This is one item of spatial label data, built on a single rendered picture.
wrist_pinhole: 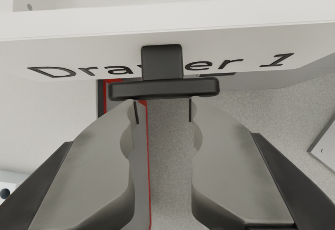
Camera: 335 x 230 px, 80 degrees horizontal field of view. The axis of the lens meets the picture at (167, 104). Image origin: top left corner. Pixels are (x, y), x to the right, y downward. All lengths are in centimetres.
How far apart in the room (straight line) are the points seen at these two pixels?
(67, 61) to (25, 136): 19
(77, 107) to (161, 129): 77
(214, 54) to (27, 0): 17
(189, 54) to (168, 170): 93
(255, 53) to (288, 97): 103
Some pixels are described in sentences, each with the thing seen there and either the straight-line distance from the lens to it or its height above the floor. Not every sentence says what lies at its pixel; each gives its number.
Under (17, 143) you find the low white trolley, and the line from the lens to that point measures 35.
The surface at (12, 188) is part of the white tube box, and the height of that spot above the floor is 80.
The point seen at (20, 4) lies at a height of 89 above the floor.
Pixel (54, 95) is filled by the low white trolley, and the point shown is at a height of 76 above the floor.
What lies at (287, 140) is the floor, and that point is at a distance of 119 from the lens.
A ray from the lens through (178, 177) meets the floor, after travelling 107.
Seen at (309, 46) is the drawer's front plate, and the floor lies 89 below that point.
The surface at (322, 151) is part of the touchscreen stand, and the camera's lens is 124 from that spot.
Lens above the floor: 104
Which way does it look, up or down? 84 degrees down
